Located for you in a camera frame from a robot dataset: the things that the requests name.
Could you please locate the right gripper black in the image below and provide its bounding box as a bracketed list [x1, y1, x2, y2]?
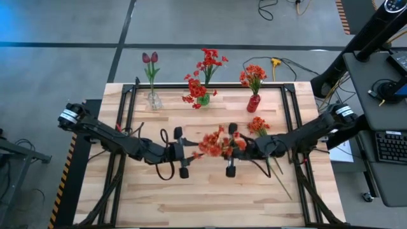
[225, 122, 267, 178]

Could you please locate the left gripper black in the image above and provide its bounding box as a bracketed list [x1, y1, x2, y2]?
[163, 125, 202, 180]

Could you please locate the orange artificial flower bunch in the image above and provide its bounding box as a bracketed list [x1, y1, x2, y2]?
[238, 63, 268, 96]
[192, 125, 247, 160]
[247, 116, 284, 175]

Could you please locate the red artificial flower bunch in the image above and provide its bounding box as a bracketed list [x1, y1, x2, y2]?
[181, 73, 219, 110]
[195, 47, 229, 87]

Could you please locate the red glass vase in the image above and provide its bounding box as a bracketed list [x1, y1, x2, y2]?
[246, 93, 261, 114]

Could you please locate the green glass vase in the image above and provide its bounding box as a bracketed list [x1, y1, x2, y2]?
[197, 94, 211, 108]

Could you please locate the clear glass vase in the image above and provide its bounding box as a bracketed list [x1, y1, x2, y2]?
[147, 92, 163, 111]

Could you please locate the white paper sheet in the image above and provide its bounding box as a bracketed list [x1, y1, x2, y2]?
[329, 139, 354, 163]

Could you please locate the yellow power plug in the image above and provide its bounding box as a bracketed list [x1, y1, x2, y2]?
[270, 57, 283, 82]

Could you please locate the black platform with hazard stripes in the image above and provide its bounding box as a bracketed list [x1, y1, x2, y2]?
[48, 99, 102, 229]

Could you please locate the black keyboard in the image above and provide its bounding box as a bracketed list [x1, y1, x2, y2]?
[374, 130, 407, 165]

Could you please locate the grey desk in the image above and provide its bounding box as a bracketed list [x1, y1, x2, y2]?
[326, 50, 407, 208]

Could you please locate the black stand with blue screen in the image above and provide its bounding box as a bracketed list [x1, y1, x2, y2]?
[368, 78, 407, 104]

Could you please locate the black tower fan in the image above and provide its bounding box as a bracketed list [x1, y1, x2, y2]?
[310, 0, 407, 98]

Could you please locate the hazard striped floor mat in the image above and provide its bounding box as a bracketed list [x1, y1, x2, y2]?
[335, 0, 378, 36]

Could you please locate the black laptop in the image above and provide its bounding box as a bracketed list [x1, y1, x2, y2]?
[386, 50, 407, 76]

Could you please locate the grey side table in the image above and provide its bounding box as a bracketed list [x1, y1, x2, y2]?
[0, 127, 53, 223]

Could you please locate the black aluminium rig frame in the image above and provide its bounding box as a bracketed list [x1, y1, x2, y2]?
[76, 76, 349, 229]

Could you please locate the yellow and black cable bundle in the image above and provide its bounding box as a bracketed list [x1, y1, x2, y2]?
[317, 71, 357, 114]

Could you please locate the black looped floor cable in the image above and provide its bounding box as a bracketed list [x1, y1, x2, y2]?
[257, 0, 279, 22]

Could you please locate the yellow floor cable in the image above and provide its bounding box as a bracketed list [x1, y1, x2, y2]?
[295, 0, 314, 16]

